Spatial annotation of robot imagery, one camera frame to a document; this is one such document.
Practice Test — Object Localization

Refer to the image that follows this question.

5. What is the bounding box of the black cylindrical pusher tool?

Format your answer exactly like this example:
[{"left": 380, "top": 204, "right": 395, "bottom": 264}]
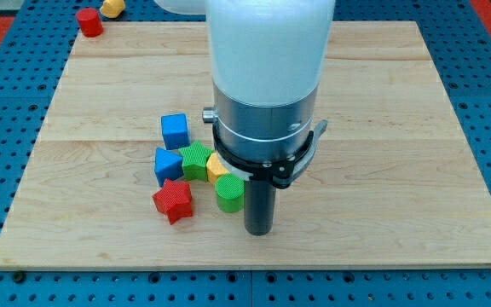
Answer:
[{"left": 244, "top": 180, "right": 276, "bottom": 236}]

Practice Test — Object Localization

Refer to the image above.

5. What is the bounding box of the blue triangle block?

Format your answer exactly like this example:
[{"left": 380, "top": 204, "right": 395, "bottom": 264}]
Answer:
[{"left": 154, "top": 148, "right": 184, "bottom": 188}]

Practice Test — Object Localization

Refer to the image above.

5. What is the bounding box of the green star block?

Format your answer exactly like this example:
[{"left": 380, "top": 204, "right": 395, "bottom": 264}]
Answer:
[{"left": 178, "top": 141, "right": 213, "bottom": 182}]

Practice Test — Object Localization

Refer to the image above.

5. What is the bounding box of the black clamp ring with lever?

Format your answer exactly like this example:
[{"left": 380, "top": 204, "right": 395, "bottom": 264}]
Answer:
[{"left": 211, "top": 119, "right": 329, "bottom": 190}]

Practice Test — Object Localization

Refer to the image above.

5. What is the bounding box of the wooden board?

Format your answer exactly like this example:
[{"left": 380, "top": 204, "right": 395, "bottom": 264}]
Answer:
[{"left": 0, "top": 21, "right": 491, "bottom": 271}]

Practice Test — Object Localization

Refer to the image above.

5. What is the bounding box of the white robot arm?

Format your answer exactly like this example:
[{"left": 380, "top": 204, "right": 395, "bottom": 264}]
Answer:
[{"left": 155, "top": 0, "right": 335, "bottom": 162}]

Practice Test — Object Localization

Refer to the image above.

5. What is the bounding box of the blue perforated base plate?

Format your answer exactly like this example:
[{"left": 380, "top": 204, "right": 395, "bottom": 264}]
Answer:
[{"left": 0, "top": 0, "right": 491, "bottom": 306}]

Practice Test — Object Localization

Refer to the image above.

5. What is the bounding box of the blue cube block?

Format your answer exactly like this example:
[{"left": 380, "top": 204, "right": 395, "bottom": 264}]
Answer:
[{"left": 161, "top": 113, "right": 190, "bottom": 150}]

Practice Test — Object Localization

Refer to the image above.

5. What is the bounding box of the yellow block near tool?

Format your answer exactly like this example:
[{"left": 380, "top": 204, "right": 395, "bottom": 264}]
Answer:
[{"left": 206, "top": 153, "right": 229, "bottom": 185}]

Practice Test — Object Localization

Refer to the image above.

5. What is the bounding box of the red star block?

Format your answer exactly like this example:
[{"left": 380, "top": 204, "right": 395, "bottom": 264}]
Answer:
[{"left": 152, "top": 179, "right": 194, "bottom": 225}]

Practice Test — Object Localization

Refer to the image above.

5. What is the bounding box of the red cylinder block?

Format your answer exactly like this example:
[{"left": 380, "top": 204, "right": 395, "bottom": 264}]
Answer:
[{"left": 76, "top": 8, "right": 103, "bottom": 38}]

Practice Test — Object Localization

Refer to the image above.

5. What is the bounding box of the green cylinder block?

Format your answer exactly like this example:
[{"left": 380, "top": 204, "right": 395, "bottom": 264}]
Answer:
[{"left": 215, "top": 174, "right": 245, "bottom": 213}]

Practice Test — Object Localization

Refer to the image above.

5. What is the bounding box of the yellow block at top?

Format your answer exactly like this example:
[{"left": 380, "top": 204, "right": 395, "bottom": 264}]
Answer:
[{"left": 99, "top": 0, "right": 125, "bottom": 19}]

